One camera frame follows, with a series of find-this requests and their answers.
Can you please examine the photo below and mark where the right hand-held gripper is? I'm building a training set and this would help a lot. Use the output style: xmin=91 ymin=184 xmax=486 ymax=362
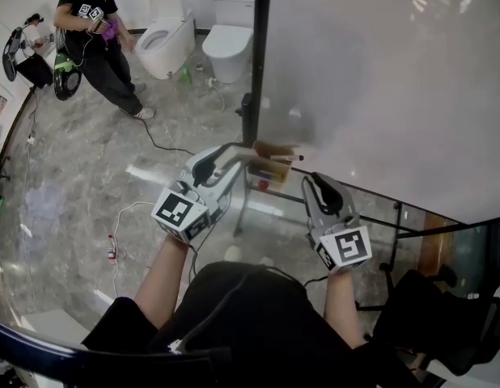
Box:
xmin=301 ymin=172 xmax=373 ymax=273

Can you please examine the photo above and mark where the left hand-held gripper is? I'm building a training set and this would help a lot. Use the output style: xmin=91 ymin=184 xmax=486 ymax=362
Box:
xmin=151 ymin=142 xmax=245 ymax=244

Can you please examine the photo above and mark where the person's left forearm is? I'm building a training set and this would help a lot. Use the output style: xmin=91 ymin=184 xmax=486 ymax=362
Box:
xmin=134 ymin=232 xmax=190 ymax=331

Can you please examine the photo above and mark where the person's right forearm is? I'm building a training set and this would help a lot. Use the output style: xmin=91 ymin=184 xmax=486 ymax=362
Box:
xmin=323 ymin=271 xmax=364 ymax=347

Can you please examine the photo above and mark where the brown cardboard box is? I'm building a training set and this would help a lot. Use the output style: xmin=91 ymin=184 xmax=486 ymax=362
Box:
xmin=248 ymin=140 xmax=296 ymax=185

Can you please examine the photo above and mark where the person's left white shoe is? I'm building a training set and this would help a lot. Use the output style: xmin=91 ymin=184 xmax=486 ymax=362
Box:
xmin=223 ymin=244 xmax=243 ymax=264

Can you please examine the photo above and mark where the wooden platform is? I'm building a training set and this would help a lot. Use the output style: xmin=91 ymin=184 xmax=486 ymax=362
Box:
xmin=418 ymin=212 xmax=457 ymax=286

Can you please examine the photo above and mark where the white toilet with closed lid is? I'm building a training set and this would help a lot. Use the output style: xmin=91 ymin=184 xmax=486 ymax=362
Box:
xmin=201 ymin=0 xmax=256 ymax=85

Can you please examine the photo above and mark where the white toilet with open lid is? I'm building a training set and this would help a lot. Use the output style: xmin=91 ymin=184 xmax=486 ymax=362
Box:
xmin=135 ymin=0 xmax=197 ymax=81

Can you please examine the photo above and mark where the person's black shirt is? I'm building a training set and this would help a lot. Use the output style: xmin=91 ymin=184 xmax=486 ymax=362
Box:
xmin=82 ymin=260 xmax=421 ymax=388

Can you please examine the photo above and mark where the black mesh office chair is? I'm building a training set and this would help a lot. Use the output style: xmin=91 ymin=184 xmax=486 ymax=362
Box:
xmin=354 ymin=263 xmax=500 ymax=379

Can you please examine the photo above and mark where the black and green bag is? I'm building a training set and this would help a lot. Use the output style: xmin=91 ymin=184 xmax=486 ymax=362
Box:
xmin=53 ymin=52 xmax=83 ymax=103

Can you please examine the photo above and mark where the purple cloth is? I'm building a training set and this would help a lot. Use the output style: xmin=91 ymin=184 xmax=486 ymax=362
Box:
xmin=102 ymin=19 xmax=120 ymax=42

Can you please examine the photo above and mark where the black tripod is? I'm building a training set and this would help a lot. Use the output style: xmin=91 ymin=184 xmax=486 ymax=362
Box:
xmin=0 ymin=155 xmax=11 ymax=200

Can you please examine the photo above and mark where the white box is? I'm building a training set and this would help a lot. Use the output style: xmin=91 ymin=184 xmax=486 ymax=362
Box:
xmin=19 ymin=308 xmax=93 ymax=345

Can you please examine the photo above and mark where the black backpack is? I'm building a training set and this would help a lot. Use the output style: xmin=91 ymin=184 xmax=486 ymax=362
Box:
xmin=2 ymin=26 xmax=25 ymax=83

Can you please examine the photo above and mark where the dark blue curved bar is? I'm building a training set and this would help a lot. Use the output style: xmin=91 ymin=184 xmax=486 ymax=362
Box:
xmin=0 ymin=317 xmax=233 ymax=379

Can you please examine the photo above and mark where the black floor cable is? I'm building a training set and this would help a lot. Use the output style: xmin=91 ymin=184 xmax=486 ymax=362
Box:
xmin=118 ymin=107 xmax=197 ymax=156

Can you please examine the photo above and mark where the white floor cable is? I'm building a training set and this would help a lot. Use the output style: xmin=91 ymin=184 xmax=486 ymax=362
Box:
xmin=111 ymin=200 xmax=156 ymax=298

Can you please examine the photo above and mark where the left hand-held gripper cable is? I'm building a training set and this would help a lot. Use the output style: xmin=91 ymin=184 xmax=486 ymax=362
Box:
xmin=187 ymin=244 xmax=201 ymax=282

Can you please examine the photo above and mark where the white plug with cable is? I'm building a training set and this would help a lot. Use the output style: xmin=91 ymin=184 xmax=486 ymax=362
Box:
xmin=206 ymin=77 xmax=227 ymax=112

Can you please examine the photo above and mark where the whiteboard with black frame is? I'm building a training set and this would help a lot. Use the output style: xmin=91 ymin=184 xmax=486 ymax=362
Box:
xmin=232 ymin=0 xmax=500 ymax=282

